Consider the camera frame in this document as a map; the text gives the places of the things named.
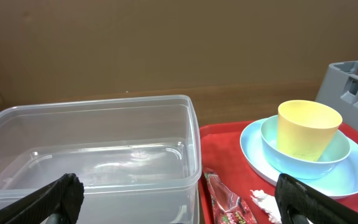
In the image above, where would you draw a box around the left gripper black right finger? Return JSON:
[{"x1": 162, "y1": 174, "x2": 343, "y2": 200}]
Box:
[{"x1": 275, "y1": 174, "x2": 358, "y2": 224}]

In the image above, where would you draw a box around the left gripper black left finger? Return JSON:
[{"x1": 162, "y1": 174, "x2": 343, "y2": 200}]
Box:
[{"x1": 0, "y1": 174, "x2": 85, "y2": 224}]

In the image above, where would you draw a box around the white tissue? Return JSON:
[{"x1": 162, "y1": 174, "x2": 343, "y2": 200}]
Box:
[{"x1": 250, "y1": 190, "x2": 282, "y2": 224}]

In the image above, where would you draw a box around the red snack wrapper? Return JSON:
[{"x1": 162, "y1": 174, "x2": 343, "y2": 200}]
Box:
[{"x1": 203, "y1": 168, "x2": 257, "y2": 224}]

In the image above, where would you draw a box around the yellow plastic cup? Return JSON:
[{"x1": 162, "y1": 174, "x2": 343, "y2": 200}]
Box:
[{"x1": 277, "y1": 100, "x2": 342, "y2": 162}]

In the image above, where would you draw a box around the clear plastic waste bin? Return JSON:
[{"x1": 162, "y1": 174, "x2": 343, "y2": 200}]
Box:
[{"x1": 0, "y1": 95, "x2": 201, "y2": 223}]

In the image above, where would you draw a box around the grey dishwasher rack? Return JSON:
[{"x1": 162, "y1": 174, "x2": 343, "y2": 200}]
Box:
[{"x1": 316, "y1": 60, "x2": 358, "y2": 131}]

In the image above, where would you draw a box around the light blue bowl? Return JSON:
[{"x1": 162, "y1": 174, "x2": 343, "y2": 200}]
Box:
[{"x1": 260, "y1": 115, "x2": 351, "y2": 179}]

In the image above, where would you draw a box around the light blue plate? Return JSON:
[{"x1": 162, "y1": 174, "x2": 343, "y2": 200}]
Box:
[{"x1": 240, "y1": 118, "x2": 358, "y2": 199}]

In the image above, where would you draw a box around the red serving tray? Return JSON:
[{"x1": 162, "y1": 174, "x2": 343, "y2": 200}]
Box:
[{"x1": 199, "y1": 121, "x2": 358, "y2": 224}]

